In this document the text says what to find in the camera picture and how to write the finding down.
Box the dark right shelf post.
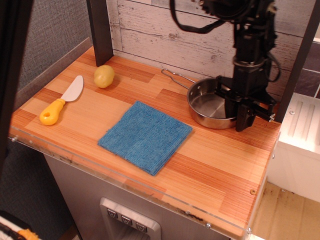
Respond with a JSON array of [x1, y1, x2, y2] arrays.
[[275, 0, 320, 123]]

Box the grey toy fridge cabinet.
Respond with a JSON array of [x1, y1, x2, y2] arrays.
[[45, 156, 227, 240]]

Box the dark left shelf post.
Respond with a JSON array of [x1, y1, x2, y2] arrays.
[[86, 0, 114, 67]]

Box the orange fuzzy object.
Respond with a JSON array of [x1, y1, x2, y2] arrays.
[[17, 229, 40, 240]]

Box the dark shelf post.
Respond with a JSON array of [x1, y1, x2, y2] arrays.
[[275, 0, 320, 123], [86, 0, 114, 67]]

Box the clear acrylic table guard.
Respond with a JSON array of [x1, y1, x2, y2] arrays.
[[10, 122, 280, 239]]

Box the blue folded cloth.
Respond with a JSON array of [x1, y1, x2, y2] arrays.
[[98, 101, 193, 176]]

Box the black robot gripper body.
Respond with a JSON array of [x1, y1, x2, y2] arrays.
[[216, 58, 276, 122]]

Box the yellow toy potato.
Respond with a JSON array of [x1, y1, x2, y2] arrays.
[[94, 65, 115, 89]]

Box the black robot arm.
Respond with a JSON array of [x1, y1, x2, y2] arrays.
[[202, 0, 278, 132]]

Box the silver steel pot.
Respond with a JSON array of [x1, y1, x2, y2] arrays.
[[161, 68, 237, 130]]

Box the silver dispenser panel with buttons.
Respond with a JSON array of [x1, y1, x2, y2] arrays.
[[99, 197, 162, 240]]

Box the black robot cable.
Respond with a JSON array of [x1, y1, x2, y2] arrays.
[[169, 0, 231, 35]]

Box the yellow handled toy knife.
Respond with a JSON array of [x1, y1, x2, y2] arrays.
[[39, 75, 84, 126]]

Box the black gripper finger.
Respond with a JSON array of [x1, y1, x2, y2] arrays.
[[224, 96, 238, 118], [235, 103, 256, 132]]

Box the white toy sink unit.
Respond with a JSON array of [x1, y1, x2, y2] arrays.
[[266, 93, 320, 202]]

